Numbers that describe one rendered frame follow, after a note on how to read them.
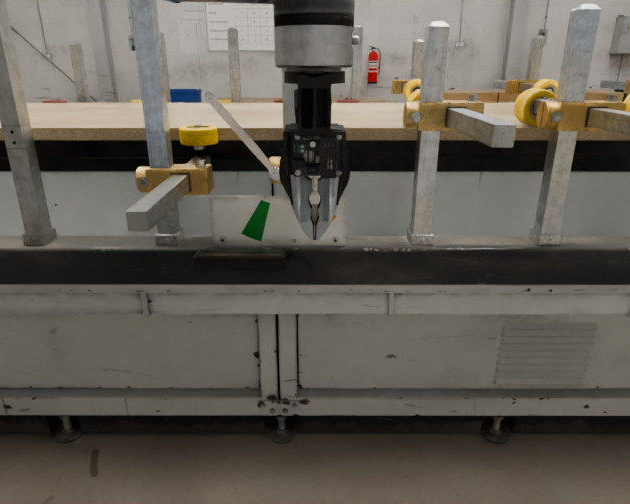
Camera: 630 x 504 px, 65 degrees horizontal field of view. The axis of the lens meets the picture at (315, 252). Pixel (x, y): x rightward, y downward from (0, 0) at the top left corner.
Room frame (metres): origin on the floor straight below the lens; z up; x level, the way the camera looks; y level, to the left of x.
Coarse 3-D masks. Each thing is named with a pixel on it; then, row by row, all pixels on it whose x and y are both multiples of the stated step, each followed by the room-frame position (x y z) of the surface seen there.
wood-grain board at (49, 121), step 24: (48, 120) 1.26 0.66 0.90; (72, 120) 1.26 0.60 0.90; (96, 120) 1.26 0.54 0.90; (120, 120) 1.26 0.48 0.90; (192, 120) 1.26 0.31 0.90; (216, 120) 1.26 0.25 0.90; (240, 120) 1.26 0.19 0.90; (264, 120) 1.26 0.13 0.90; (336, 120) 1.26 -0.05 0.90; (360, 120) 1.26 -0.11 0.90; (384, 120) 1.26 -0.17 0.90; (504, 120) 1.26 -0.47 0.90
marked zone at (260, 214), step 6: (258, 204) 0.90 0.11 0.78; (264, 204) 0.90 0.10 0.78; (258, 210) 0.90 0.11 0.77; (264, 210) 0.90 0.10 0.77; (252, 216) 0.90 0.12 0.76; (258, 216) 0.90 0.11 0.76; (264, 216) 0.90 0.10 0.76; (252, 222) 0.90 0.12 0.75; (258, 222) 0.90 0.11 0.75; (264, 222) 0.90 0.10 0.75; (246, 228) 0.90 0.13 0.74; (252, 228) 0.90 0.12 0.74; (258, 228) 0.90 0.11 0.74; (246, 234) 0.90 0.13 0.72; (252, 234) 0.90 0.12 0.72; (258, 234) 0.90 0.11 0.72; (258, 240) 0.90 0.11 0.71
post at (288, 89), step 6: (282, 72) 0.91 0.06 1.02; (282, 78) 0.91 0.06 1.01; (282, 84) 0.91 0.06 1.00; (288, 84) 0.91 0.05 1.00; (294, 84) 0.91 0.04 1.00; (282, 90) 0.91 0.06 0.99; (288, 90) 0.91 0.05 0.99; (294, 90) 0.91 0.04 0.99; (282, 96) 0.91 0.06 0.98; (288, 96) 0.91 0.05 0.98; (288, 102) 0.91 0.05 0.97; (288, 108) 0.91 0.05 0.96; (288, 114) 0.91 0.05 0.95; (294, 114) 0.91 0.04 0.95; (288, 120) 0.91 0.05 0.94; (294, 120) 0.91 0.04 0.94
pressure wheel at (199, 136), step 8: (184, 128) 1.05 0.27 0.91; (192, 128) 1.05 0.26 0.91; (200, 128) 1.05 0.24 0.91; (208, 128) 1.05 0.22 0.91; (216, 128) 1.07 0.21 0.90; (184, 136) 1.04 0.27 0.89; (192, 136) 1.04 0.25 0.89; (200, 136) 1.04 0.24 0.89; (208, 136) 1.05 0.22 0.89; (216, 136) 1.07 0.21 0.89; (184, 144) 1.04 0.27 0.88; (192, 144) 1.04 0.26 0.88; (200, 144) 1.04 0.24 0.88; (208, 144) 1.04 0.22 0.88; (200, 152) 1.07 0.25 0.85
